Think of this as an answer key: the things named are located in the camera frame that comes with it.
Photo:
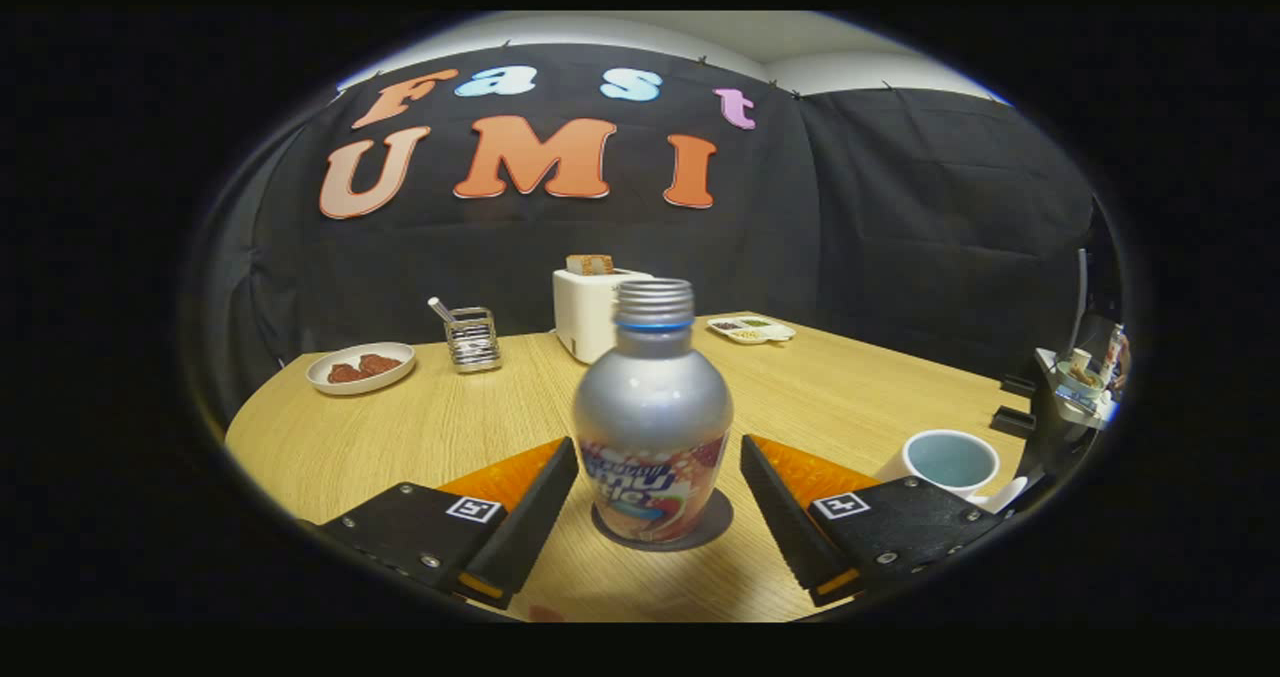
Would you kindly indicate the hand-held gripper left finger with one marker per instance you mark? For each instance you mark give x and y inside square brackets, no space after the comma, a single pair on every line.
[520,532]

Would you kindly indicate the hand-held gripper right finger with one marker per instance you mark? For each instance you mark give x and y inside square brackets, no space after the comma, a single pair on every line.
[790,527]

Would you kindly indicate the dark brown round coaster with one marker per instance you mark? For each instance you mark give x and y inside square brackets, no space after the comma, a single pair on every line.
[714,529]

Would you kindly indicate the white cup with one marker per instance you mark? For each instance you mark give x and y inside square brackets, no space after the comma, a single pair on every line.
[945,457]

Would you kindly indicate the silver juice bottle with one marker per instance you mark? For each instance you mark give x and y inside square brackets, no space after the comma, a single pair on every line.
[650,407]

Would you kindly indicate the wooden table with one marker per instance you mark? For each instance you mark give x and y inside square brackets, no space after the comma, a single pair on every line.
[400,437]

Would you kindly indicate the white divided condiment tray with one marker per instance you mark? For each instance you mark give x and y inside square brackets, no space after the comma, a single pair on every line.
[750,330]

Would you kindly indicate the brown food piece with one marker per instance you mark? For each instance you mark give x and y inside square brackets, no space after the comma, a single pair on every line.
[345,373]
[380,364]

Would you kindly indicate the white toaster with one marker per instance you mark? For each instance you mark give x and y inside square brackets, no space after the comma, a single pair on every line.
[580,317]

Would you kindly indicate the black table clamp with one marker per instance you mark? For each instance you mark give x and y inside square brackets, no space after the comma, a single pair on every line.
[1018,385]
[1012,421]

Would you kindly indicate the white oval plate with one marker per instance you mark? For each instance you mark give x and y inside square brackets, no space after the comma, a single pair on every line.
[325,379]

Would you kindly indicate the brown toast slice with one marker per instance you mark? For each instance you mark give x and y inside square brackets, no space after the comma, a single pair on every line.
[603,264]
[578,265]

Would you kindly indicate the black backdrop cloth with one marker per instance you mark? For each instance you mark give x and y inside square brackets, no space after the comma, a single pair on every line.
[900,237]

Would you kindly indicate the cluttered side stand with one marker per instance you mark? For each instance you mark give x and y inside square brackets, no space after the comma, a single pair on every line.
[1080,387]

